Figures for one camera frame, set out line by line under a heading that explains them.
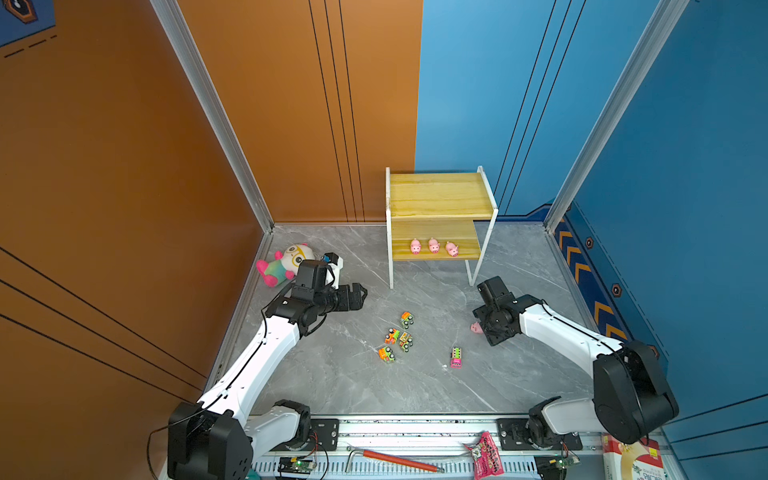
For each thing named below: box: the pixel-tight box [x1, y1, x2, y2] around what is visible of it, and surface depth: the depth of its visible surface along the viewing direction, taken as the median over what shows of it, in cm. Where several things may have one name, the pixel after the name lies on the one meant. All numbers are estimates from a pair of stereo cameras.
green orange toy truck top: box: [401, 311, 414, 329], surface depth 93 cm
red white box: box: [602, 434, 665, 480], surface depth 68 cm
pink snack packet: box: [463, 431, 505, 480], surface depth 71 cm
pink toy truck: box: [450, 347, 463, 369], surface depth 85 cm
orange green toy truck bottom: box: [377, 346, 396, 362], surface depth 87 cm
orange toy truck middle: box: [384, 328, 401, 345], surface depth 89 cm
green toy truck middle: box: [399, 332, 413, 353], surface depth 88 cm
